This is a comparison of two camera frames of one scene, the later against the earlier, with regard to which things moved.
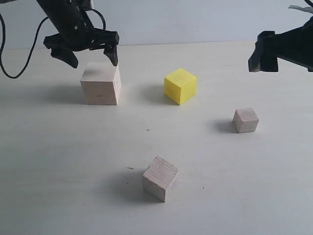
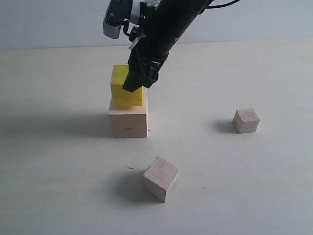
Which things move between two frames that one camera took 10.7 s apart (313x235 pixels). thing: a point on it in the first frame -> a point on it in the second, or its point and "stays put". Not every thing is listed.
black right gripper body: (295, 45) -> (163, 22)
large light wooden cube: (101, 83) -> (129, 121)
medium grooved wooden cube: (160, 178) stays put
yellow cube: (180, 85) -> (120, 97)
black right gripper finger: (255, 61) -> (135, 80)
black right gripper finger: (269, 62) -> (150, 79)
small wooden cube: (245, 120) stays put
